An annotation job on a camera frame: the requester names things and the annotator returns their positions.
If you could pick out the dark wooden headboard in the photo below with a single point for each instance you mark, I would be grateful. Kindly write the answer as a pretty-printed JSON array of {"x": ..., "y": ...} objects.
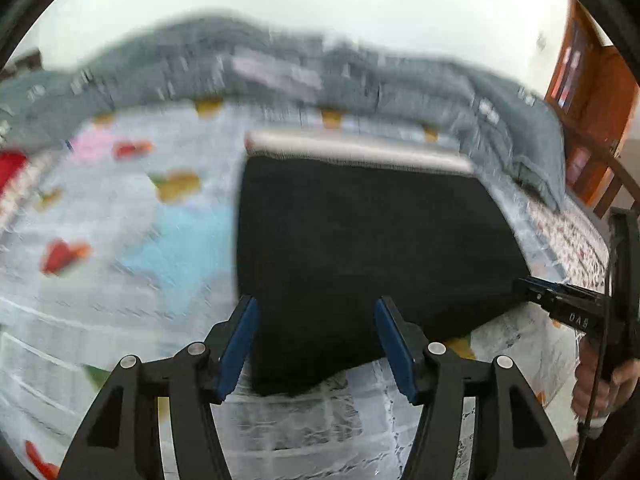
[{"x": 28, "y": 62}]

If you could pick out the floral bed sheet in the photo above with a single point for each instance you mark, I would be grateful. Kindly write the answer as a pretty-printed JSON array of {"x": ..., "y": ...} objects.
[{"x": 568, "y": 240}]

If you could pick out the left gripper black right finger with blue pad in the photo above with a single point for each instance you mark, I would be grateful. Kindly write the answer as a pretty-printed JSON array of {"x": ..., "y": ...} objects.
[{"x": 513, "y": 437}]

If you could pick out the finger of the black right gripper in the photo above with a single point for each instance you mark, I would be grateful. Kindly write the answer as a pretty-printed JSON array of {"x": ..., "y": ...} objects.
[{"x": 574, "y": 306}]

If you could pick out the person's right hand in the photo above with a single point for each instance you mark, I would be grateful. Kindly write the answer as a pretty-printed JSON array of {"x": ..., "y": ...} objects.
[{"x": 610, "y": 396}]

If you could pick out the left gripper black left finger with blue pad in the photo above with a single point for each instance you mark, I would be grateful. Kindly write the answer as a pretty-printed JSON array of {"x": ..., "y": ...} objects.
[{"x": 119, "y": 438}]

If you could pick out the black pants white striped waistband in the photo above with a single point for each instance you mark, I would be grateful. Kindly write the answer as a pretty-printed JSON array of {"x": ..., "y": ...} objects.
[{"x": 330, "y": 222}]

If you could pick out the grey plush blanket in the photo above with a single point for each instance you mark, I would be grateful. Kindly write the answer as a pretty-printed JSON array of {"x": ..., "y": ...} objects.
[{"x": 498, "y": 123}]

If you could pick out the red pillow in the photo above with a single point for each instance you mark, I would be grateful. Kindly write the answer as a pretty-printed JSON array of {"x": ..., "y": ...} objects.
[{"x": 10, "y": 163}]

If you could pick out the brown wooden shelf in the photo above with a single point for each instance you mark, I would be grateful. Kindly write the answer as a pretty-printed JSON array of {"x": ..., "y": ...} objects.
[{"x": 594, "y": 94}]

